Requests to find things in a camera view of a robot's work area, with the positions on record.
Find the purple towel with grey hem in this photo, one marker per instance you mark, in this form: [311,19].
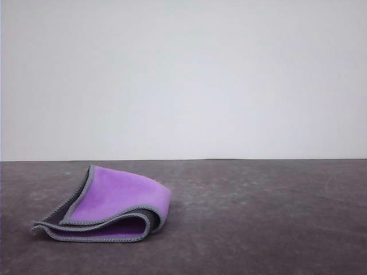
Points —
[114,194]

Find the grey table cloth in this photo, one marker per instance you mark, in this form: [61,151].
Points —
[286,229]

